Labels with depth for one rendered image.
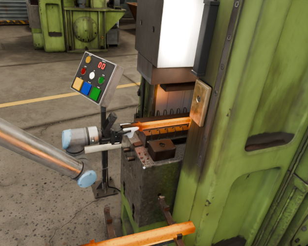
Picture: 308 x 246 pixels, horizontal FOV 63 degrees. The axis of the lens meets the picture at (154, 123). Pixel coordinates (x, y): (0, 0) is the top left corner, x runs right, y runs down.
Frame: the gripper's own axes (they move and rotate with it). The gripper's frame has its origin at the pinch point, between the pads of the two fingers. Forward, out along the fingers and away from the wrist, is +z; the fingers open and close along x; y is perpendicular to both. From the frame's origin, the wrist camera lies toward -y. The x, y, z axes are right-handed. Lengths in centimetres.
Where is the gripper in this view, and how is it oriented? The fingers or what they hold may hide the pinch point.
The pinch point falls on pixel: (136, 126)
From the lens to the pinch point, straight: 131.7
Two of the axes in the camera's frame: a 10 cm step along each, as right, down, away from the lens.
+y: -0.9, 8.5, 5.1
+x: 3.7, 5.0, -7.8
